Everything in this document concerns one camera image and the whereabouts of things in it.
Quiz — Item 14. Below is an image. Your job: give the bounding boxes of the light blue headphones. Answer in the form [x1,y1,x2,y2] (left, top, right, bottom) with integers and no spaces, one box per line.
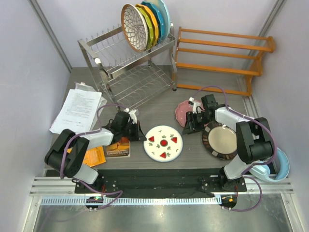
[249,148,290,183]

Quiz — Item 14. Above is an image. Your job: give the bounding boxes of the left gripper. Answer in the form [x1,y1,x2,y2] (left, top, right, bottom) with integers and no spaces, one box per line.
[120,120,146,141]

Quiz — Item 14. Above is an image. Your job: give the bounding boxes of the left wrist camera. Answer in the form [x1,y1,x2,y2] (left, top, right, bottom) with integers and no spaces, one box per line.
[124,108,140,124]

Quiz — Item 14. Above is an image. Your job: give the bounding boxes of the orange wooden shelf rack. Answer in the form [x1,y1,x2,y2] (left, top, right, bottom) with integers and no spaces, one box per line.
[174,27,276,97]

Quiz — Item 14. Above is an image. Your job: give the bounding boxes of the light blue plate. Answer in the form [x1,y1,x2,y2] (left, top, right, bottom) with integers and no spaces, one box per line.
[147,0,171,40]

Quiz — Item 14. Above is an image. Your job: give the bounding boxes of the brown floral pattern plate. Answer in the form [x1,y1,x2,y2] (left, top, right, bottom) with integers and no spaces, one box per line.
[121,4,148,52]

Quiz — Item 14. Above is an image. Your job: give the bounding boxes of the pink dotted plate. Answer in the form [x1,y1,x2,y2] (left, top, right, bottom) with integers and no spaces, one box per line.
[175,100,203,128]

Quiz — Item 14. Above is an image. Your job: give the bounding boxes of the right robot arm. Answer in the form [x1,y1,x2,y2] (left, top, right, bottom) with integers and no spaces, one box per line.
[183,94,277,191]

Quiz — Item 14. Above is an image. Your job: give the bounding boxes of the purple cable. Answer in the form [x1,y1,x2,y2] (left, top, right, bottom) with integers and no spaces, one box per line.
[193,86,278,212]
[59,103,132,211]

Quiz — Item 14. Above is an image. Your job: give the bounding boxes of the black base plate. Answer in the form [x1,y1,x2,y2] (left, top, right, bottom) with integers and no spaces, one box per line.
[74,168,248,196]

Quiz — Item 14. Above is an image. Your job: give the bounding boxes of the blue dotted plate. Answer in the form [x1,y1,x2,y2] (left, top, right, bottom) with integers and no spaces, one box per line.
[142,0,165,43]

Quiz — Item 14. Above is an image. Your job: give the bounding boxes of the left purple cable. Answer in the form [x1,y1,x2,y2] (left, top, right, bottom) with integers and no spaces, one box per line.
[59,103,132,211]

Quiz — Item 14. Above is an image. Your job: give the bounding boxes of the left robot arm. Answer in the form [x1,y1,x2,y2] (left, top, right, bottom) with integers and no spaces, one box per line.
[44,109,146,193]

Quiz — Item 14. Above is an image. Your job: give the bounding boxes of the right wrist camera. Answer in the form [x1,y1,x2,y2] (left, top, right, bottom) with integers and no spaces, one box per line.
[188,97,203,114]

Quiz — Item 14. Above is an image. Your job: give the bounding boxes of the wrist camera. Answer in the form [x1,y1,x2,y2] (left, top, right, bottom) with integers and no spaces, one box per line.
[124,108,140,124]
[188,97,203,114]

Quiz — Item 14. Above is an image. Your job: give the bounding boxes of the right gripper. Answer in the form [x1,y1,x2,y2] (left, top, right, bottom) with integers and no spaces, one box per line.
[183,111,212,134]

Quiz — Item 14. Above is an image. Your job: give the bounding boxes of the steel dish rack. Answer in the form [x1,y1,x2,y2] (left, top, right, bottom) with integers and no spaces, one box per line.
[78,25,178,110]

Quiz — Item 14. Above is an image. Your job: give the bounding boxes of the orange plate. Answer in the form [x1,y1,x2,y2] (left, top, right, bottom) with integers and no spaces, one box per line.
[136,3,160,45]

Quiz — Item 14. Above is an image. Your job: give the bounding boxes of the dark paperback book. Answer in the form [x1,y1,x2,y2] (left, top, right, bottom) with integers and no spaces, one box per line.
[104,137,130,158]

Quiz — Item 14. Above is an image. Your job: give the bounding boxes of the green plate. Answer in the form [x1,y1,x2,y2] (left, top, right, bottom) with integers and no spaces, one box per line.
[135,4,155,50]

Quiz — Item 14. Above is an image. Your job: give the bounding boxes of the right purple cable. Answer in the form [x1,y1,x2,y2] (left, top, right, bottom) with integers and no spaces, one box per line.
[193,86,278,212]

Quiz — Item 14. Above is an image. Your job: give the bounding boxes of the orange booklet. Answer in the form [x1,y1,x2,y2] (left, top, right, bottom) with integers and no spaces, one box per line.
[67,145,107,168]

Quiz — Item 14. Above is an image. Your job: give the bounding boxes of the stack of white papers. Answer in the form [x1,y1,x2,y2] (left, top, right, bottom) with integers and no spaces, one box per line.
[49,82,107,134]

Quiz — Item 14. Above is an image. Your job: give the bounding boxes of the white strawberry plate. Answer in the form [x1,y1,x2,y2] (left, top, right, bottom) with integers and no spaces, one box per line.
[143,125,183,162]

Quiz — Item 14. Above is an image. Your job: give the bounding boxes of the dark rimmed cream plate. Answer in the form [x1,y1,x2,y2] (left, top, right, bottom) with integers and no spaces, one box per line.
[202,121,237,160]

